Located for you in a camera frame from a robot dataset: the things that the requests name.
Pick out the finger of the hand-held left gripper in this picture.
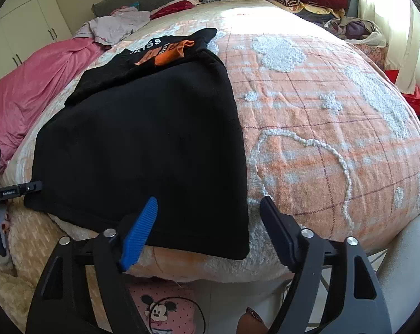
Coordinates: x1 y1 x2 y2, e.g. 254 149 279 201
17 180 43 194

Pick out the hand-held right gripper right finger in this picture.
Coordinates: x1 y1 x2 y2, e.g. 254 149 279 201
260 197 393 334

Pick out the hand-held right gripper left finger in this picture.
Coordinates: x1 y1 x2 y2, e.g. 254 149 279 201
25 197 158 334

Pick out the black sweater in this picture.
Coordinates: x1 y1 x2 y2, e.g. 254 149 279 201
24 28 250 261

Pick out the beige bag of clothes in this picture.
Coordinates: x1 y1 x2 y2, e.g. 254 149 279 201
325 17 386 47

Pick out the cream fleece blanket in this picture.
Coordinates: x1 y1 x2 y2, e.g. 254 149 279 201
0 195 183 331

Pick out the pink cartoon slipper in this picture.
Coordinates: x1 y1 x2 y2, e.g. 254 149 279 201
128 282 205 334

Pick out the pink blanket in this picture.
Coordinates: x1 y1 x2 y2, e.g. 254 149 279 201
0 38 106 173

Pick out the orange plaid blanket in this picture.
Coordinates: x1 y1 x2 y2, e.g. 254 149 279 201
0 0 420 282

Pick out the white stool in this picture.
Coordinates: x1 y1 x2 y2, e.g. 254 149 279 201
373 209 420 334

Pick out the white wardrobe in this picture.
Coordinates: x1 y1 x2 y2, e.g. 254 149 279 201
0 0 73 87

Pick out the lilac garment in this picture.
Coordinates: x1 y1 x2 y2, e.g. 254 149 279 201
72 6 151 46

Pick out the red bag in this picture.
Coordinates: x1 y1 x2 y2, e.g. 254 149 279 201
384 70 420 115

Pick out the floral storage box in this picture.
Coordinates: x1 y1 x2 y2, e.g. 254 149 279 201
353 42 386 72

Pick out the cream curtain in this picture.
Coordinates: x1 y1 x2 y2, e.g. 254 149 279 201
346 0 420 94

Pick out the red cloth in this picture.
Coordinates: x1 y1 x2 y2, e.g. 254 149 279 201
150 1 193 19

